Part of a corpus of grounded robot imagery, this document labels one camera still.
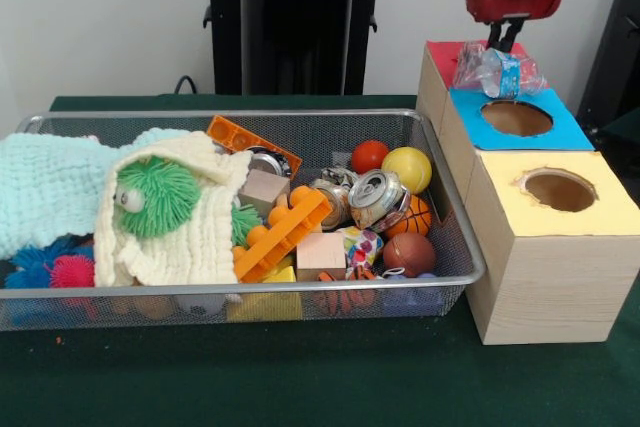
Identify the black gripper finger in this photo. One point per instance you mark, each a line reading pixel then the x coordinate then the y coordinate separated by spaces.
pixel 512 34
pixel 495 36

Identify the crushed clear plastic bottle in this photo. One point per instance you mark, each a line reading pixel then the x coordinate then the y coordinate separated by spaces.
pixel 500 72

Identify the cream waffle cloth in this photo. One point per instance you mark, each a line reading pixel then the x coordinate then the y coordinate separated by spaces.
pixel 190 247

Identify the mint waffle cloth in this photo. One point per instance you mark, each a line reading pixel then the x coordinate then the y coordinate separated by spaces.
pixel 45 182

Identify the wooden box with three holes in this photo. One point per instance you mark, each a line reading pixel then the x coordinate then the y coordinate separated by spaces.
pixel 550 287

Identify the black chair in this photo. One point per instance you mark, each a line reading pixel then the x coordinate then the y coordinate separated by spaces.
pixel 617 37

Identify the yellow ball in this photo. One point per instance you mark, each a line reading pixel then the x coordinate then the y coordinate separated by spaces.
pixel 407 169

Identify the red ball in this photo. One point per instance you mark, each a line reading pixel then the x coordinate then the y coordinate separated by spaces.
pixel 370 157

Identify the small orange basketball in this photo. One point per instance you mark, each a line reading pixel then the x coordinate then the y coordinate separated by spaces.
pixel 415 219

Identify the crushed printed drink can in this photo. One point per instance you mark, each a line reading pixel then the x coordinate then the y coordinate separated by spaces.
pixel 372 197

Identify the small brown football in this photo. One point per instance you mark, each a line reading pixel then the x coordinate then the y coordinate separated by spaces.
pixel 410 254

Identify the orange flat toy plate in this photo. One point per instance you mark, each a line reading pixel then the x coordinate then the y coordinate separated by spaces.
pixel 230 134

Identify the orange toy brick with pegs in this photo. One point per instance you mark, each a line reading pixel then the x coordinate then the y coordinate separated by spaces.
pixel 280 242

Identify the green spiky toy with eyes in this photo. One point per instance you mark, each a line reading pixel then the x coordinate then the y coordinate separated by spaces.
pixel 160 197

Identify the dark green table cloth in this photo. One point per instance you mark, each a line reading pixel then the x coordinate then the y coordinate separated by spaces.
pixel 300 377

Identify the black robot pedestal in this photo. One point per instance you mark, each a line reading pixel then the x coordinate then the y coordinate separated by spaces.
pixel 300 22

